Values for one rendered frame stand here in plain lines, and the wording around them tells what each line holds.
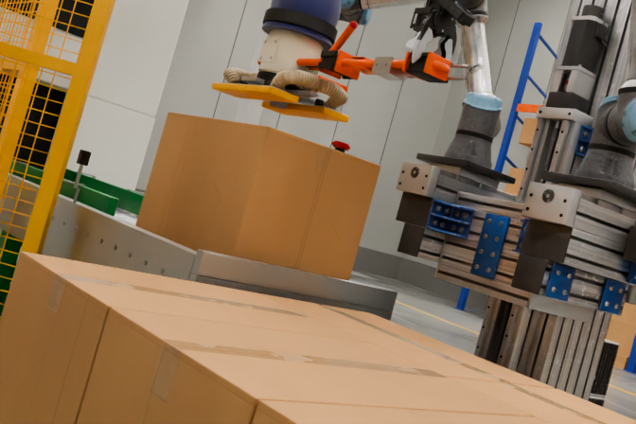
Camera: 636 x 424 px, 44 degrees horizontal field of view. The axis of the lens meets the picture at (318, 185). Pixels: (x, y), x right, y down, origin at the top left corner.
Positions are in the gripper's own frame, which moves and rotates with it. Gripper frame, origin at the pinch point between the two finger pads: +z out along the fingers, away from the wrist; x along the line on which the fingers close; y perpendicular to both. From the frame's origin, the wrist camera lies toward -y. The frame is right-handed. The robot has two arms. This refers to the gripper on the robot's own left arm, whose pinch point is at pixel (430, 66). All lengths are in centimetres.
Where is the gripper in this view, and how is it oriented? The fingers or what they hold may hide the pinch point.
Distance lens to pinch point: 193.0
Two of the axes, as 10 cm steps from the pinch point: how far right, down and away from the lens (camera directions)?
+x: -7.7, -2.4, -6.0
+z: -2.7, 9.6, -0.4
